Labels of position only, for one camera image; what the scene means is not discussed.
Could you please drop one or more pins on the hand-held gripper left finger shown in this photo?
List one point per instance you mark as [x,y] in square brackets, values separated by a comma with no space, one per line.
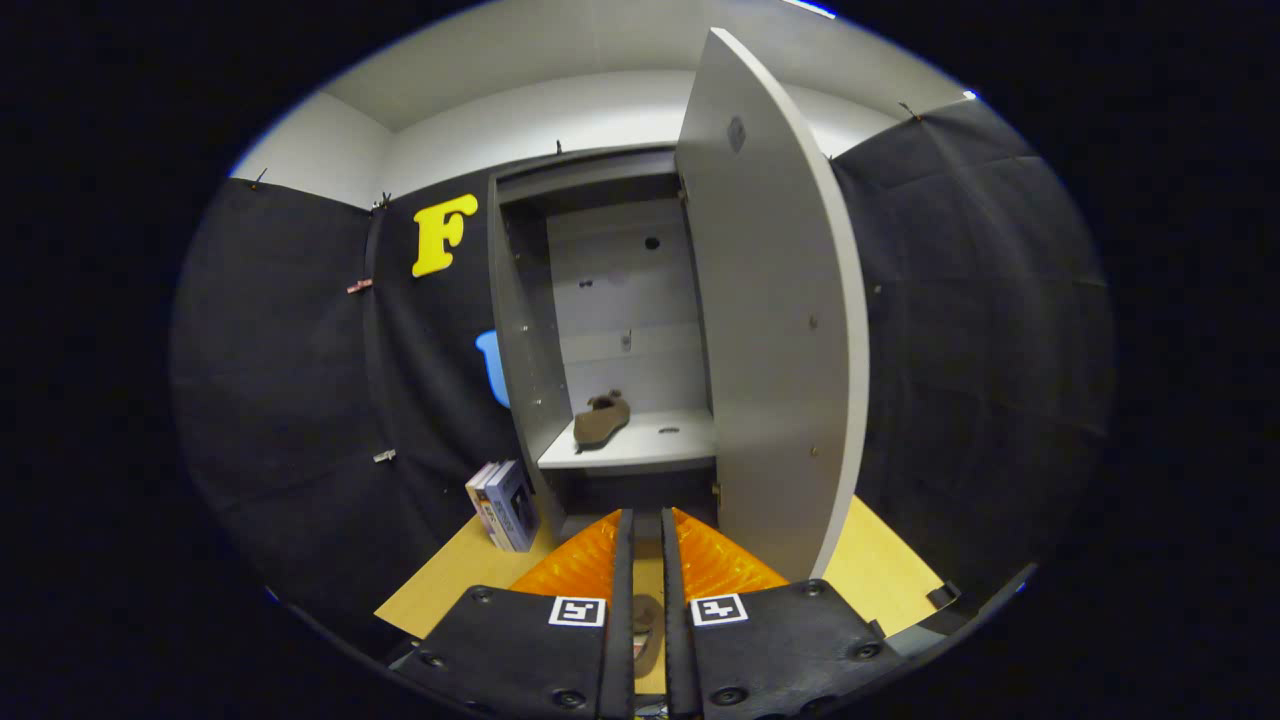
[520,650]

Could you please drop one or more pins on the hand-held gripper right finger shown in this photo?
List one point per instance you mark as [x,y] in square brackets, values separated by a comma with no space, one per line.
[780,650]

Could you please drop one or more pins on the brown shoe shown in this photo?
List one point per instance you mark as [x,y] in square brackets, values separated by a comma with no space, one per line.
[600,422]
[646,625]

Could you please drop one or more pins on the grey shoe cabinet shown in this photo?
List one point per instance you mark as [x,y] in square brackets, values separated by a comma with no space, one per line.
[520,330]

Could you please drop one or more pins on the beige shoe cabinet door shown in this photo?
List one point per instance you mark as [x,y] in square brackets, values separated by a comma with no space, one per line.
[770,330]

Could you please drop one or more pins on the grey cabinet shelf board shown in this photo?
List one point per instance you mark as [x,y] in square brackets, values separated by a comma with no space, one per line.
[670,450]

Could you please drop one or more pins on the blue cover book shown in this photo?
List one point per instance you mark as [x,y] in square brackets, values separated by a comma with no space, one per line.
[515,508]

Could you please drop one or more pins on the white cover book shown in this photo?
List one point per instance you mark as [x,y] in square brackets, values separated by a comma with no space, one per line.
[478,490]

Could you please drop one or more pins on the black backdrop cloth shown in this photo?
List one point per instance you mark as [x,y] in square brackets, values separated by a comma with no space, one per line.
[280,400]

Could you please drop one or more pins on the long ceiling light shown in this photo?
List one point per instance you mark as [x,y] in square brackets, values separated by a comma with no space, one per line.
[808,8]

